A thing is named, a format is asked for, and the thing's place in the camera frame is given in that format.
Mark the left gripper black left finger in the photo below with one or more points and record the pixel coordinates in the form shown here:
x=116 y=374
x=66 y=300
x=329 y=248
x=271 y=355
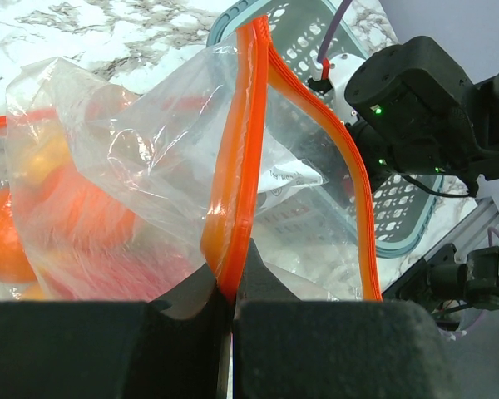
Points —
x=176 y=346

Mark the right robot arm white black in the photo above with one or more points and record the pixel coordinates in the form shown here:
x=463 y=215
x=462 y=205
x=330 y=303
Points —
x=420 y=114

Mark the blue white plastic basket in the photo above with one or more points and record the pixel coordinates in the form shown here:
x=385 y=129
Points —
x=402 y=206

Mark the black mounting rail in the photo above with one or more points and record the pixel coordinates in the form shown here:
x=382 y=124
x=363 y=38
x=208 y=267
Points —
x=457 y=280

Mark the red toy pepper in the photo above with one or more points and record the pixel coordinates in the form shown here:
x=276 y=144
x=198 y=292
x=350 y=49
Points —
x=103 y=250

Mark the clear zip bag orange zipper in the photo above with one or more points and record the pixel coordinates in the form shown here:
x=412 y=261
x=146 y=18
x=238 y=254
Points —
x=229 y=150

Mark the yellow orange toy peach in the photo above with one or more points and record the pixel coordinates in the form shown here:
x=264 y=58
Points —
x=40 y=160

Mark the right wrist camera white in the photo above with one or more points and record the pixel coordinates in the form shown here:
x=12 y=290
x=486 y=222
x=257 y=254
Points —
x=330 y=79

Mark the orange toy tangerine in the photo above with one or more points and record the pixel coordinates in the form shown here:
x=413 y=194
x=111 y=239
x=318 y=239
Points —
x=14 y=266

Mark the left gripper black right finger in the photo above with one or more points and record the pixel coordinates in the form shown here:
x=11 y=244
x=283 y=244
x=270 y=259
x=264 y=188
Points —
x=284 y=347

